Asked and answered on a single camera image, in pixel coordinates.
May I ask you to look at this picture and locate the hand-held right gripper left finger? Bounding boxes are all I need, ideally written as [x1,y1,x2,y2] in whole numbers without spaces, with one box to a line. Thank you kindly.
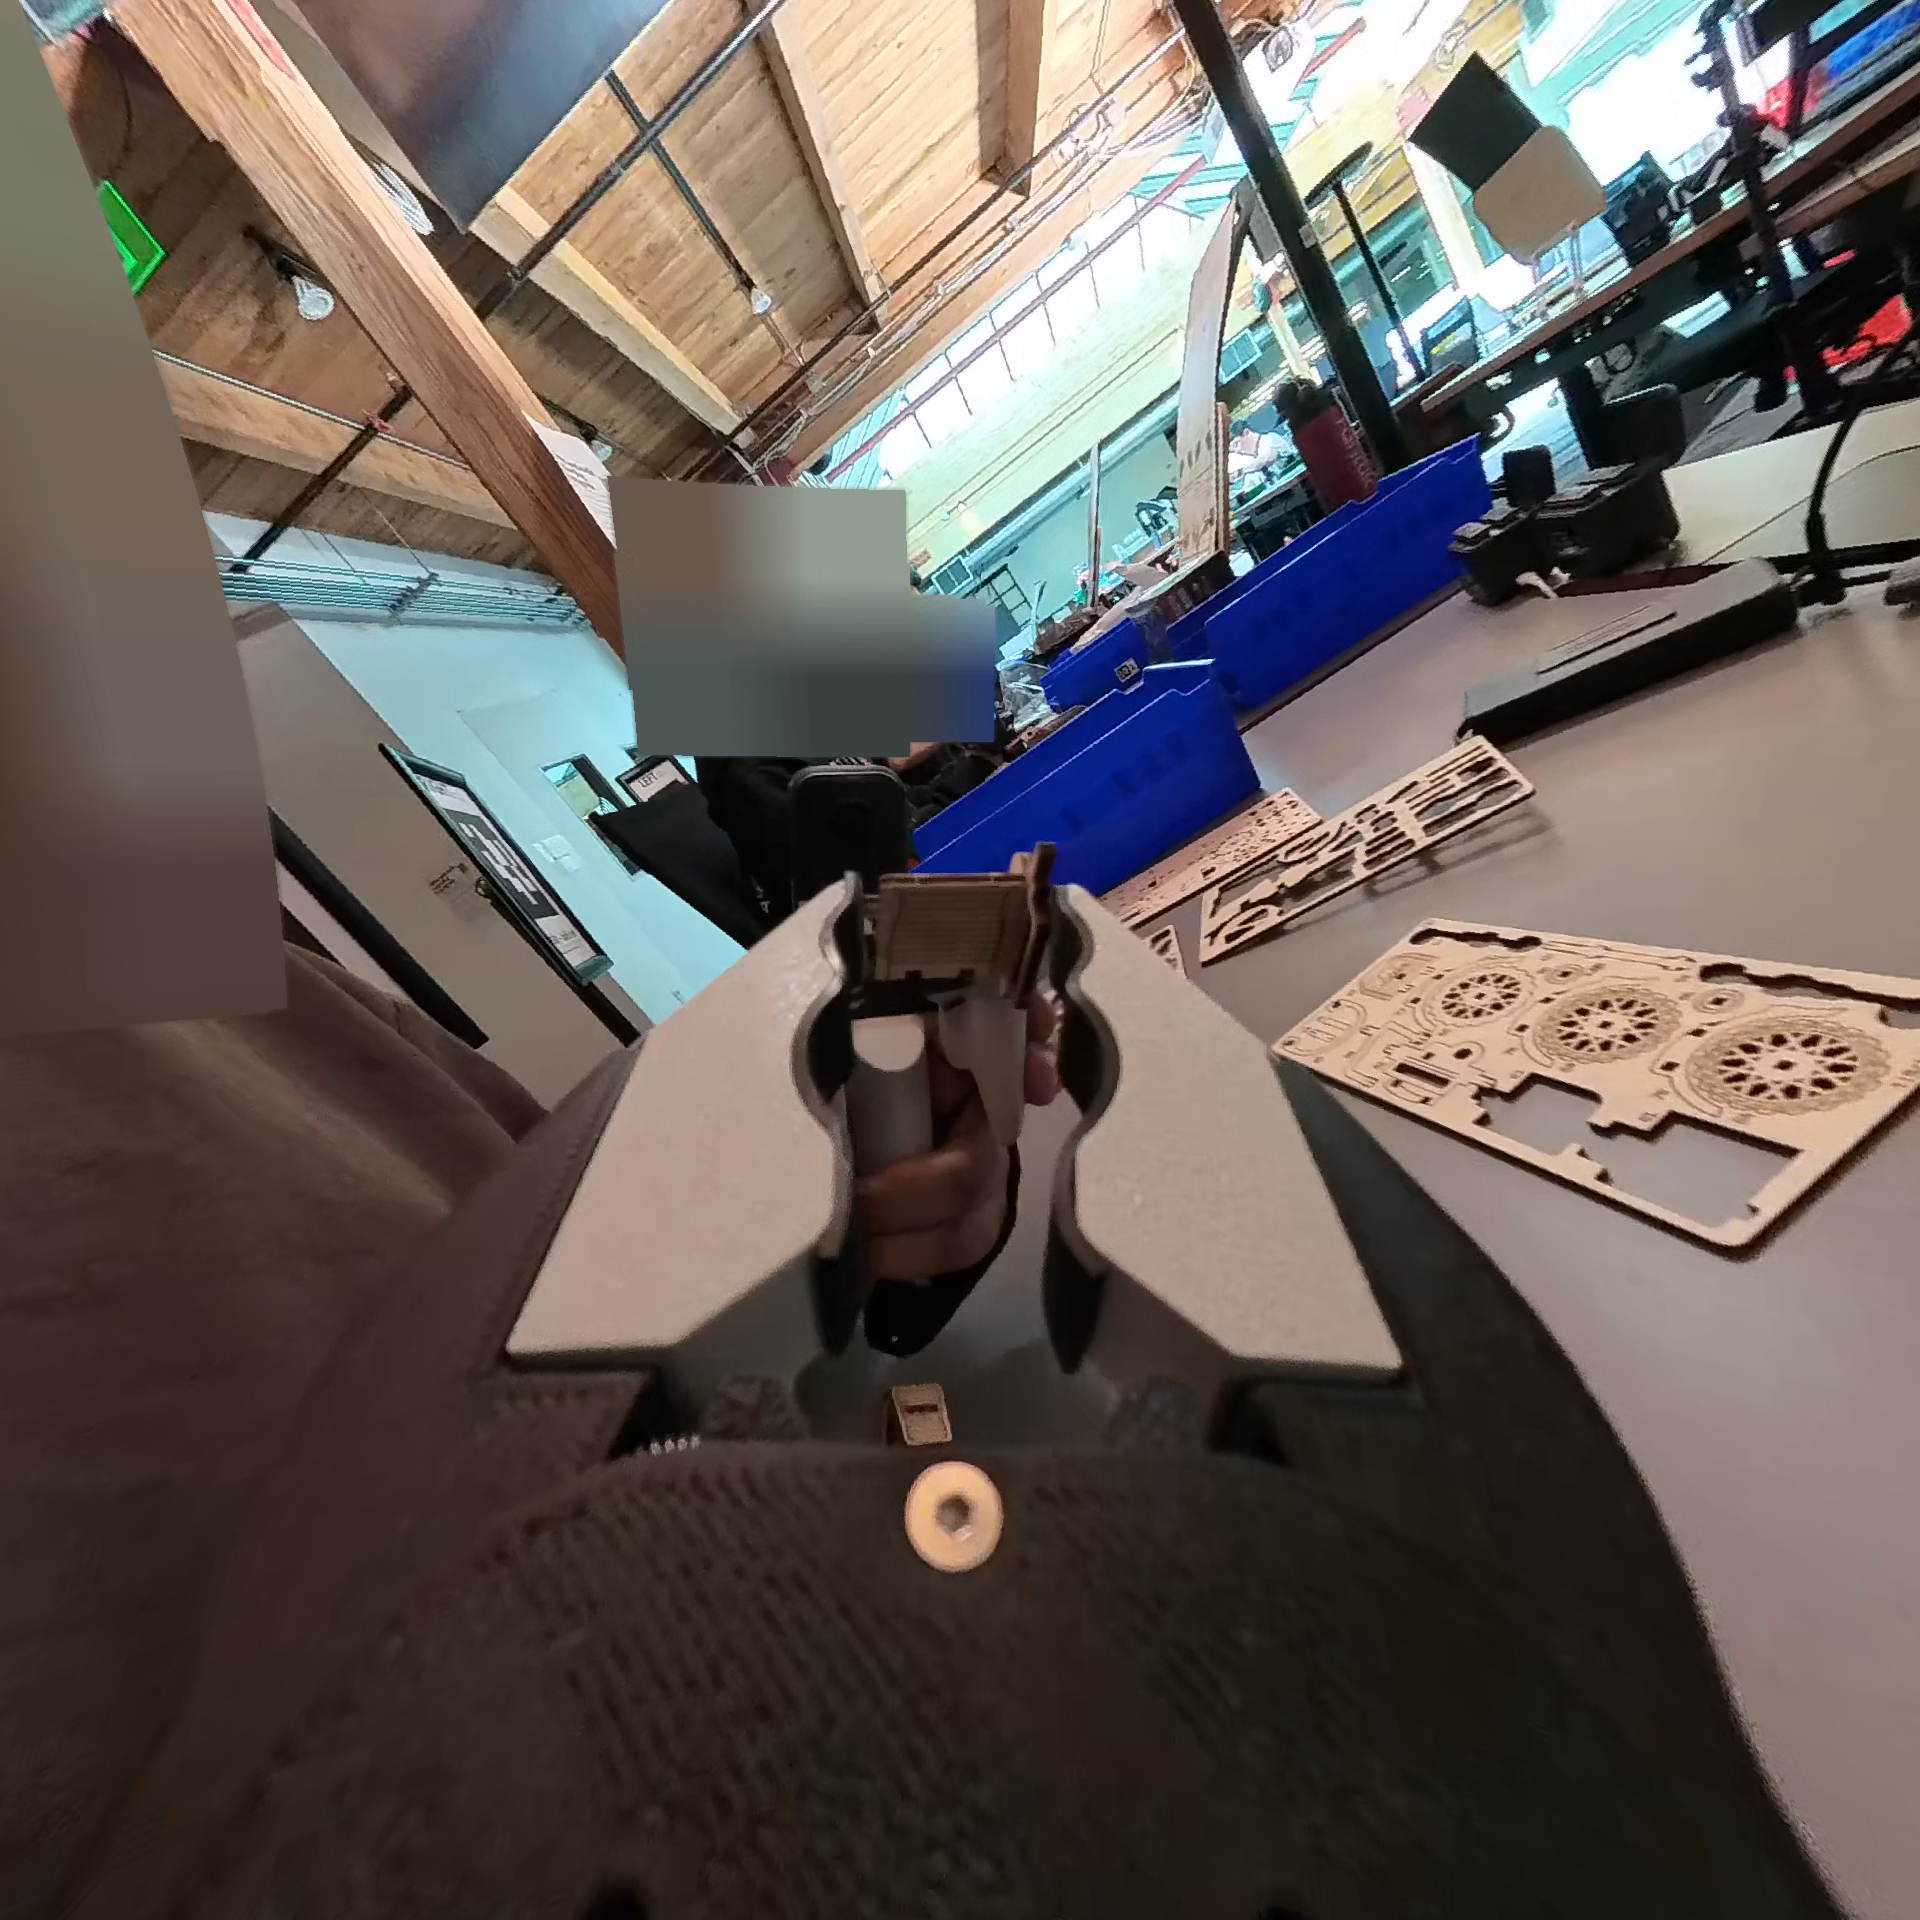
[507,877,874,1372]

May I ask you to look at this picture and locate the wooden puzzle sheet with wheels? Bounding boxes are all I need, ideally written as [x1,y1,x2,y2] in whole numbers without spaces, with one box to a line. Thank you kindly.
[1273,919,1920,1255]

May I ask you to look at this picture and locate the wooden background table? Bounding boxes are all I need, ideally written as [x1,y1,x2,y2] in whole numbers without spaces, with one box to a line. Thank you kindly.
[1419,126,1920,415]

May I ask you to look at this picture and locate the green exit sign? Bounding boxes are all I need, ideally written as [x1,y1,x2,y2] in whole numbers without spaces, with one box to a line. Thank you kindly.
[94,182,167,292]

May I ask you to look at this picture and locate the striped wooden puzzle piece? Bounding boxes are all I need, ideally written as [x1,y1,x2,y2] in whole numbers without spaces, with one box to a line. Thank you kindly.
[869,868,1024,980]

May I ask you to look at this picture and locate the framed wall poster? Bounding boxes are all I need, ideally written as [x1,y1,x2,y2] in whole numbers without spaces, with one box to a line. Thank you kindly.
[380,741,607,981]

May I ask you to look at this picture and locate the dark flat pad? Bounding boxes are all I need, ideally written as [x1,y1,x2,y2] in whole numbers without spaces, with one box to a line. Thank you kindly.
[1665,405,1920,571]

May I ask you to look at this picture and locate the grey desk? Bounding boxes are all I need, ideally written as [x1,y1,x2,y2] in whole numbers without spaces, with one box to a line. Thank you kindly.
[1099,405,1920,1920]

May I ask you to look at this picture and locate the person's beige sweater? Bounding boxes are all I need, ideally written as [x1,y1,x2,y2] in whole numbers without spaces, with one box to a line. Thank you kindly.
[0,938,639,1920]

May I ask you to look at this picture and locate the red water bottle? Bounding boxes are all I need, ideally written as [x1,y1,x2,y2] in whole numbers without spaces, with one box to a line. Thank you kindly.
[1295,377,1381,506]

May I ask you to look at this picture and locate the person's left hand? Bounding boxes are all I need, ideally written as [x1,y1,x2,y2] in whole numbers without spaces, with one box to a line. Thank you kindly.
[858,991,1069,1295]

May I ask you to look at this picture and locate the black battery charger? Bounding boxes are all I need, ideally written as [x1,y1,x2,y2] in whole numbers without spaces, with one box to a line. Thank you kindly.
[1545,456,1681,577]
[1447,501,1577,607]

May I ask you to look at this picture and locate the brown engraved puzzle sheet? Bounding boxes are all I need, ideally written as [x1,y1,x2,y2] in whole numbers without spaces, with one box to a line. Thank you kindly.
[1099,792,1330,925]

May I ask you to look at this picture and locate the black support pillar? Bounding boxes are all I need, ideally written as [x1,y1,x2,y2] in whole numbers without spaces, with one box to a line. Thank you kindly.
[1169,0,1412,465]

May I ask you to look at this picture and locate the tall wooden display board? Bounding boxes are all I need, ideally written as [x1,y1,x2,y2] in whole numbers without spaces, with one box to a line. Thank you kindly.
[1174,192,1257,590]

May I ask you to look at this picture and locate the wooden puzzle sheet with cutouts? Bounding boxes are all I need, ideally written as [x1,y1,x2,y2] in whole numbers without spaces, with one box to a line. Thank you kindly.
[1200,735,1539,968]

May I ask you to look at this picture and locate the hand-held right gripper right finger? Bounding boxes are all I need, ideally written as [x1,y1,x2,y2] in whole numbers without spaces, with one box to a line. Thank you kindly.
[1035,885,1403,1381]

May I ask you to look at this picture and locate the black power adapter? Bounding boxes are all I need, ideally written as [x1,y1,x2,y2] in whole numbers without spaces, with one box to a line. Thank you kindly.
[1457,558,1802,744]

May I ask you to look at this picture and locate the black cable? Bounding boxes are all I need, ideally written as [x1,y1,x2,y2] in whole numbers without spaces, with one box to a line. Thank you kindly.
[1793,336,1920,607]

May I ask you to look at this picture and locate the black tripod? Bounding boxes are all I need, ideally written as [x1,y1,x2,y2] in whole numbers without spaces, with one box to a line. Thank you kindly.
[1694,0,1854,415]

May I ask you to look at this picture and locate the standing sign board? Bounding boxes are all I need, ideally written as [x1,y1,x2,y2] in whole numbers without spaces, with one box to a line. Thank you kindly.
[1407,50,1608,268]

